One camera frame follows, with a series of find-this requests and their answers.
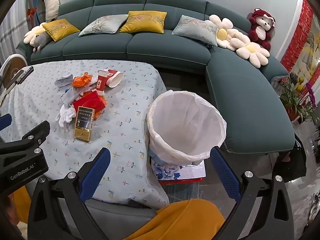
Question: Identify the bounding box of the orange plastic bag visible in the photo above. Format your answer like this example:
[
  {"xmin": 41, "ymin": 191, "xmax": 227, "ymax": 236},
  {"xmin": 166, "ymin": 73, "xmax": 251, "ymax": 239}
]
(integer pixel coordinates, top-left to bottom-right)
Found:
[{"xmin": 72, "ymin": 72, "xmax": 93, "ymax": 88}]

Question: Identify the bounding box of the yellow garment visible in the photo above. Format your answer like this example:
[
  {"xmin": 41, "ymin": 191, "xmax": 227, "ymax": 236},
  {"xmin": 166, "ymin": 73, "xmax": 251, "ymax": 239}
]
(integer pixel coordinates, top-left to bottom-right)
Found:
[{"xmin": 122, "ymin": 198, "xmax": 226, "ymax": 240}]

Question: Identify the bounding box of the red wall hanging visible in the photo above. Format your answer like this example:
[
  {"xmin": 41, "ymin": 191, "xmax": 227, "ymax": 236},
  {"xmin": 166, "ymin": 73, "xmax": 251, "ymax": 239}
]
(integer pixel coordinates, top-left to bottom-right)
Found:
[{"xmin": 280, "ymin": 0, "xmax": 314, "ymax": 72}]

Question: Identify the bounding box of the yellow embroidered pillow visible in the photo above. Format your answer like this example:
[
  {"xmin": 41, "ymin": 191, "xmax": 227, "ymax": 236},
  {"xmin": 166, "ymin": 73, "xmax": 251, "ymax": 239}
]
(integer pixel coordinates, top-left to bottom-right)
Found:
[
  {"xmin": 118, "ymin": 11, "xmax": 168, "ymax": 34},
  {"xmin": 42, "ymin": 19, "xmax": 81, "ymax": 42}
]

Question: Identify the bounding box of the long white plush toy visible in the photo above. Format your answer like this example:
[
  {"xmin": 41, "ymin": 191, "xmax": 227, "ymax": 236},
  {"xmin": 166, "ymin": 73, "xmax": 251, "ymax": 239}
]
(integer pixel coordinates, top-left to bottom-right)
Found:
[{"xmin": 41, "ymin": 0, "xmax": 61, "ymax": 22}]

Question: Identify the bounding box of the gold cigarette box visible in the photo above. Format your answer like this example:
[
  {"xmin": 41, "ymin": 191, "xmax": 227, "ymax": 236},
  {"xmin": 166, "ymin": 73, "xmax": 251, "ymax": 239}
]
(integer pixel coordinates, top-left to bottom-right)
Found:
[{"xmin": 73, "ymin": 106, "xmax": 94, "ymax": 143}]

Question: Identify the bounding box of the grey cream plush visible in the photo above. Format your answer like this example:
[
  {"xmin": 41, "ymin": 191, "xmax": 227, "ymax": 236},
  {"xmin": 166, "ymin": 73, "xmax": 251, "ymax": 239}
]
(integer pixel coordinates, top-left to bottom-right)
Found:
[{"xmin": 23, "ymin": 26, "xmax": 48, "ymax": 46}]

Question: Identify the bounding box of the crumpled grey paper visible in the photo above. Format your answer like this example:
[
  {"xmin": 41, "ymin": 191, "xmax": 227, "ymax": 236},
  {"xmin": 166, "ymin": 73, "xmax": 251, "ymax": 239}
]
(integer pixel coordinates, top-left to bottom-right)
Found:
[{"xmin": 55, "ymin": 74, "xmax": 74, "ymax": 89}]

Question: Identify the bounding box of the white sheer curtain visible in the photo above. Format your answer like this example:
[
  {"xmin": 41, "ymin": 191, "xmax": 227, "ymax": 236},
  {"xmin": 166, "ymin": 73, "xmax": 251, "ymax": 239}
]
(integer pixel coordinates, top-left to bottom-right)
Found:
[{"xmin": 0, "ymin": 4, "xmax": 34, "ymax": 67}]

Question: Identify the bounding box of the floral light blue tablecloth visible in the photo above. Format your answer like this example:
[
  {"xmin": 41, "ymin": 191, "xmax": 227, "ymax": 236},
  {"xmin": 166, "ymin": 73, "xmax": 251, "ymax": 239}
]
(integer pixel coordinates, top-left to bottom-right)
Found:
[{"xmin": 0, "ymin": 60, "xmax": 171, "ymax": 209}]

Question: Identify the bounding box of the white flower cushion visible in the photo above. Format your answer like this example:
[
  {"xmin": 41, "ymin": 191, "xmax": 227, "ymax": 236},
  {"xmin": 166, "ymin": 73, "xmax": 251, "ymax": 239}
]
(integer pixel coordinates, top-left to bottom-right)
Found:
[
  {"xmin": 230, "ymin": 33, "xmax": 271, "ymax": 68},
  {"xmin": 208, "ymin": 14, "xmax": 241, "ymax": 48}
]

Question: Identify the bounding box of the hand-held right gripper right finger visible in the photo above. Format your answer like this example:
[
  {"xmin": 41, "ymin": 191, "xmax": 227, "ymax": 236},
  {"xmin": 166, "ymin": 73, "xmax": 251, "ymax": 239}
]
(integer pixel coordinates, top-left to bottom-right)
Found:
[{"xmin": 210, "ymin": 146, "xmax": 295, "ymax": 240}]

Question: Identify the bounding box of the purple orchid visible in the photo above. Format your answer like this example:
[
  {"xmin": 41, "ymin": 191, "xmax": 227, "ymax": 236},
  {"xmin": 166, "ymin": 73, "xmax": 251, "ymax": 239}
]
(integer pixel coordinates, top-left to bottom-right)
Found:
[{"xmin": 306, "ymin": 81, "xmax": 320, "ymax": 111}]

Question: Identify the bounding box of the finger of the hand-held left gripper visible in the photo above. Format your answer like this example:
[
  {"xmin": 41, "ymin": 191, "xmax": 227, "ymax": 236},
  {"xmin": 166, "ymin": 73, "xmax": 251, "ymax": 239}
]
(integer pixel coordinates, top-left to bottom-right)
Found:
[
  {"xmin": 0, "ymin": 113, "xmax": 13, "ymax": 132},
  {"xmin": 0, "ymin": 120, "xmax": 51, "ymax": 156}
]

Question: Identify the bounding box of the green potted plant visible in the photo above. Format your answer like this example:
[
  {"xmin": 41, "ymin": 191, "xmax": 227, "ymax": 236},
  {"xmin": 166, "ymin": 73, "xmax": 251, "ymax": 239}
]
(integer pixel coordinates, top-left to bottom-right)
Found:
[{"xmin": 278, "ymin": 74, "xmax": 308, "ymax": 122}]

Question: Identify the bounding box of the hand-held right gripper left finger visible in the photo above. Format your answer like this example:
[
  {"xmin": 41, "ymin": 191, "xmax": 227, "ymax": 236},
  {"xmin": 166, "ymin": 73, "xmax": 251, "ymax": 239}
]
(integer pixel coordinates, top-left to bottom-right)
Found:
[{"xmin": 27, "ymin": 147, "xmax": 111, "ymax": 240}]

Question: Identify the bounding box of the red white paper cup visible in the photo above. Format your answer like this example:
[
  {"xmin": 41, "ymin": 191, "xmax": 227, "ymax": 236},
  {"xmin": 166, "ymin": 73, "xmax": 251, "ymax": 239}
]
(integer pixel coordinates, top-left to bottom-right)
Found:
[
  {"xmin": 96, "ymin": 69, "xmax": 109, "ymax": 97},
  {"xmin": 106, "ymin": 70, "xmax": 124, "ymax": 88}
]

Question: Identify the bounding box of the black bristle brush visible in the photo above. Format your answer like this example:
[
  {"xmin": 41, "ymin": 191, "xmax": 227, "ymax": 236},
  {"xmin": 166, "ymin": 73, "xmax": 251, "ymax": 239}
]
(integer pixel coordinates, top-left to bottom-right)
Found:
[{"xmin": 0, "ymin": 65, "xmax": 34, "ymax": 105}]

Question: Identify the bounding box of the bin with white bag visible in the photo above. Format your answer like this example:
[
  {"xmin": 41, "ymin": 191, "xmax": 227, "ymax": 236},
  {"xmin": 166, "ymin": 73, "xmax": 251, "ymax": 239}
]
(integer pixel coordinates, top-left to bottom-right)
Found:
[{"xmin": 147, "ymin": 89, "xmax": 227, "ymax": 167}]

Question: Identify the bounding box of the blue floral gift box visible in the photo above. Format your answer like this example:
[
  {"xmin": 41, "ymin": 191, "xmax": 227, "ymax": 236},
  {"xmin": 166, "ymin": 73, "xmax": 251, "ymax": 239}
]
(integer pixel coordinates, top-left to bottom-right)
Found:
[{"xmin": 151, "ymin": 158, "xmax": 207, "ymax": 186}]

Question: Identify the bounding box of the blue curtain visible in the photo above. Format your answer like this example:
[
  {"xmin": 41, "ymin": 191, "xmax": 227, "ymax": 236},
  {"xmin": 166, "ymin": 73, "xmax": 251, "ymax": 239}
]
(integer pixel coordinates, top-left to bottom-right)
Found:
[{"xmin": 25, "ymin": 0, "xmax": 51, "ymax": 32}]

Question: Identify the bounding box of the red paper packet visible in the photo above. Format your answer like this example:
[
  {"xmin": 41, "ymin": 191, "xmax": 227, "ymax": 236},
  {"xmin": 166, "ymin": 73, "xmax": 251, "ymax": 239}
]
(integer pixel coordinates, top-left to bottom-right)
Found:
[{"xmin": 72, "ymin": 91, "xmax": 107, "ymax": 112}]

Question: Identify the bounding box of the red monkey plush toy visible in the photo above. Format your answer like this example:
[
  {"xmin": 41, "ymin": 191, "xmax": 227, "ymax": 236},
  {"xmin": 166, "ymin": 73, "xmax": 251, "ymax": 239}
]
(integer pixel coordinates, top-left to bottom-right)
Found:
[{"xmin": 247, "ymin": 8, "xmax": 276, "ymax": 51}]

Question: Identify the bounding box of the red curtain bow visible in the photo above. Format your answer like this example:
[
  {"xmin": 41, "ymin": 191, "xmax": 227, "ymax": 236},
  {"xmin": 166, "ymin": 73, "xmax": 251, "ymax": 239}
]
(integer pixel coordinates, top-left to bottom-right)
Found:
[{"xmin": 27, "ymin": 7, "xmax": 38, "ymax": 21}]

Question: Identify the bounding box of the teal fabric sofa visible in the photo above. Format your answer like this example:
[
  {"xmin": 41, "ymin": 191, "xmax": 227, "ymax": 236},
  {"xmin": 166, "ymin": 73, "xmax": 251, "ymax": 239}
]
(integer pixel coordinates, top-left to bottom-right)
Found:
[{"xmin": 16, "ymin": 0, "xmax": 302, "ymax": 154}]

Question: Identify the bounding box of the grey embroidered pillow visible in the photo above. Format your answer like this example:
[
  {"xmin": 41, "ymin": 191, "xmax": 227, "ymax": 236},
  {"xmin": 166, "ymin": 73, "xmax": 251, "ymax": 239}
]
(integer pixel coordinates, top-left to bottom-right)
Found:
[
  {"xmin": 171, "ymin": 15, "xmax": 219, "ymax": 47},
  {"xmin": 78, "ymin": 14, "xmax": 129, "ymax": 37}
]

